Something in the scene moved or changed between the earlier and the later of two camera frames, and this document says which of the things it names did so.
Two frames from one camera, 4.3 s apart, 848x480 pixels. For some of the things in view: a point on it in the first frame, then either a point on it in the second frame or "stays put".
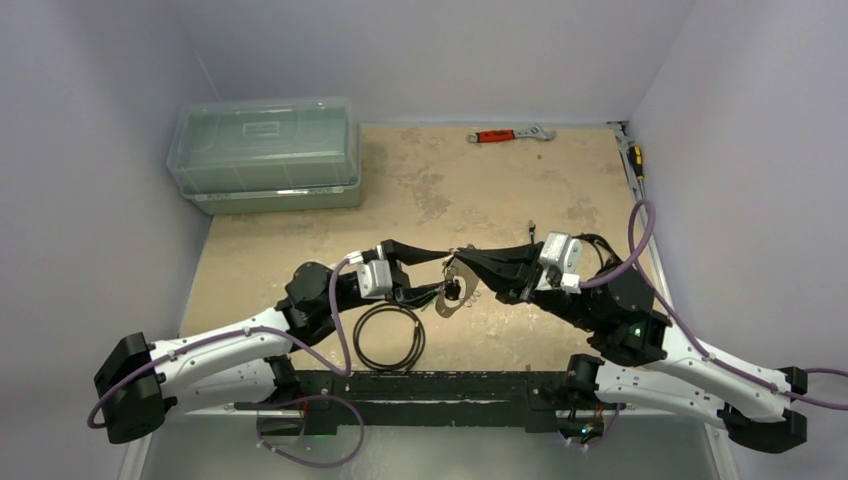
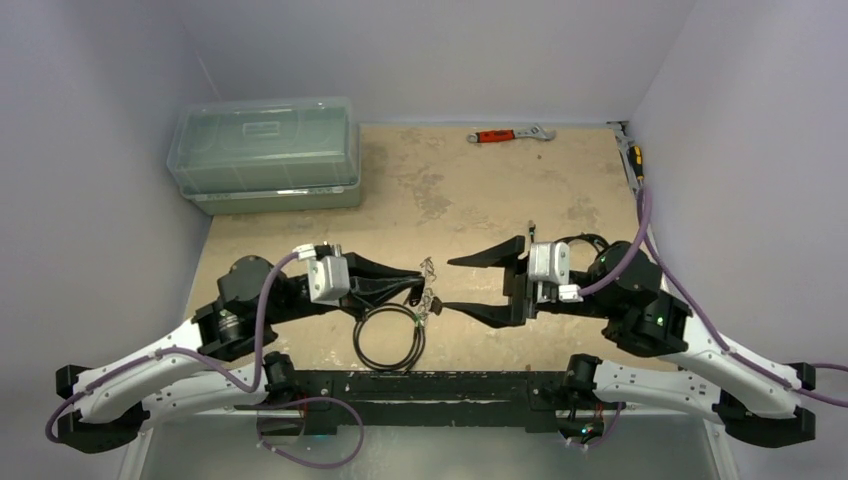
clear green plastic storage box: x=259 y=155 stays put
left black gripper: x=398 y=254 to x=372 y=283
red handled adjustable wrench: x=507 y=135 stays put
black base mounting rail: x=330 y=400 stays put
